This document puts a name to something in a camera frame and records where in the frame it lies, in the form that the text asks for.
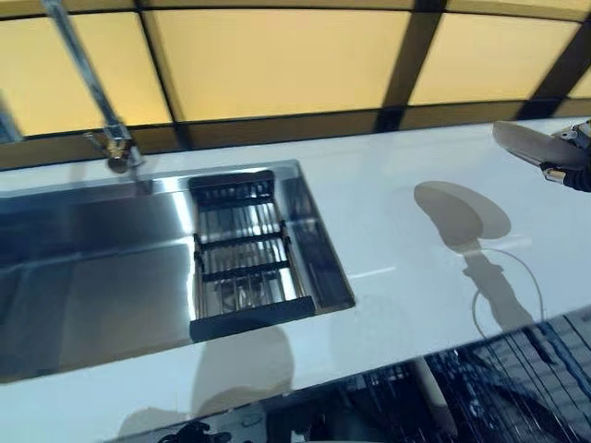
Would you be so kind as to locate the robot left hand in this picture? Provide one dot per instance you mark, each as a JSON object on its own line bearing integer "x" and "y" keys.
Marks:
{"x": 194, "y": 434}

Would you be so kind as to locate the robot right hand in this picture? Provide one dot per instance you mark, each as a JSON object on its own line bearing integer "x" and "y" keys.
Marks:
{"x": 582, "y": 177}

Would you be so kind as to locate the black sink drying rack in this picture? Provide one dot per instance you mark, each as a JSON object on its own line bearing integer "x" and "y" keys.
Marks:
{"x": 249, "y": 323}

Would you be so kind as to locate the round sink drain strainer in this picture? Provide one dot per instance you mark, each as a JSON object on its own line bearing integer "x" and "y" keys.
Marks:
{"x": 231, "y": 295}

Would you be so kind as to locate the stainless steel sink basin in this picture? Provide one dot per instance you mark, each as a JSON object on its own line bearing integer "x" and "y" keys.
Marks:
{"x": 92, "y": 286}

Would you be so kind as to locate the chrome pull-down kitchen faucet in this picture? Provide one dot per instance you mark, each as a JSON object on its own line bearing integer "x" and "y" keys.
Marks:
{"x": 85, "y": 74}

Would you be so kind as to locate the black window frame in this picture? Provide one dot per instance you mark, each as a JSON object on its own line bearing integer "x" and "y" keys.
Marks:
{"x": 411, "y": 69}

